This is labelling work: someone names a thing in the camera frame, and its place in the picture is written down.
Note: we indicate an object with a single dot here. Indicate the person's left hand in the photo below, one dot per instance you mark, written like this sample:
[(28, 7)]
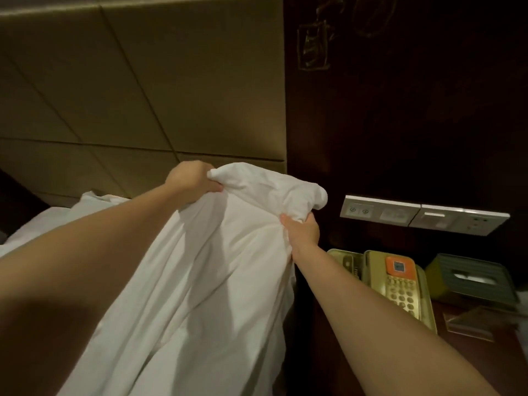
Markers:
[(194, 181)]

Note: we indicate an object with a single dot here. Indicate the person's right hand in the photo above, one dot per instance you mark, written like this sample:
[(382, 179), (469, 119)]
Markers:
[(303, 235)]

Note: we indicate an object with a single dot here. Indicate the white duvet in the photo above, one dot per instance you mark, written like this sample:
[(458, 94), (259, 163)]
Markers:
[(214, 301)]

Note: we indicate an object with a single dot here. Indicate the person's right forearm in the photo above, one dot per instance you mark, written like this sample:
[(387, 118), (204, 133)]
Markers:
[(379, 342)]

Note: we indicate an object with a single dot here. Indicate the person's left forearm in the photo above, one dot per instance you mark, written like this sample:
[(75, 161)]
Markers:
[(74, 276)]

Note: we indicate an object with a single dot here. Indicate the beige telephone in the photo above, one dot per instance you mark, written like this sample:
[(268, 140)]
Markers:
[(396, 280)]

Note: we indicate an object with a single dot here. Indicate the tan padded headboard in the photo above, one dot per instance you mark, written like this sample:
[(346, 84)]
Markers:
[(165, 78)]

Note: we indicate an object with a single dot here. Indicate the dark tissue box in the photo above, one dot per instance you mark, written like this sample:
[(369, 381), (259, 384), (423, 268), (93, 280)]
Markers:
[(470, 280)]

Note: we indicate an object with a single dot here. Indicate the dark wooden nightstand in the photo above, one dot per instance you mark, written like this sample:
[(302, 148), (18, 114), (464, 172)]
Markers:
[(495, 367)]

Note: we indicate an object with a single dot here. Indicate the white wall switch panel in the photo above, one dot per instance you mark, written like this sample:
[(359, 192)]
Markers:
[(388, 213)]

